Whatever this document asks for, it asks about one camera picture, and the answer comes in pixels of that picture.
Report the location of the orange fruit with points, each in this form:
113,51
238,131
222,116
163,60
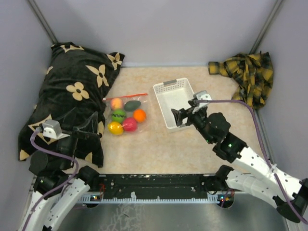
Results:
140,115

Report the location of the dark green avocado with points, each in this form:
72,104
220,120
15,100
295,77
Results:
132,105

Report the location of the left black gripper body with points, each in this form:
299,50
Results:
68,145

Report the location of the yellow lemon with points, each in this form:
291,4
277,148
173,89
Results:
115,128

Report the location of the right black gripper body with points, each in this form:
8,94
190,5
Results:
199,119

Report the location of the red apple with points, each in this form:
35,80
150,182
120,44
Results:
129,124

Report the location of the peach fruit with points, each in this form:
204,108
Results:
116,103

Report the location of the yellow plaid cloth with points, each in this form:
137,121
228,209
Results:
253,73

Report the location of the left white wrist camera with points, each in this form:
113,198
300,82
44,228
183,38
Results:
52,129

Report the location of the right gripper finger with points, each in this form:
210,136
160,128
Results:
179,116
194,107

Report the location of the left corner post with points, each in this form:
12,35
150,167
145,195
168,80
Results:
42,20

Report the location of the corner post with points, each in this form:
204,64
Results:
42,20
266,26

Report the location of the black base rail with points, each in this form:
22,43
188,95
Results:
157,186

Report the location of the black floral pillow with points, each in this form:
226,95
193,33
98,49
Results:
78,77

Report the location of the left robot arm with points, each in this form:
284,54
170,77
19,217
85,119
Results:
60,181

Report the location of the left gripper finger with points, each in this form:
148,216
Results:
89,126
68,120

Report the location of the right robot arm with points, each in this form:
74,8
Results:
287,194

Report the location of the clear zip top bag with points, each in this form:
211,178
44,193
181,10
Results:
143,98

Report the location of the white plastic basket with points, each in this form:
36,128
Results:
173,94

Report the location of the aluminium frame bar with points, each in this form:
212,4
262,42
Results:
224,199

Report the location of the green toy watermelon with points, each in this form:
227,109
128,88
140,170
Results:
119,115

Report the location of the right corner post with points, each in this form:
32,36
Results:
266,26

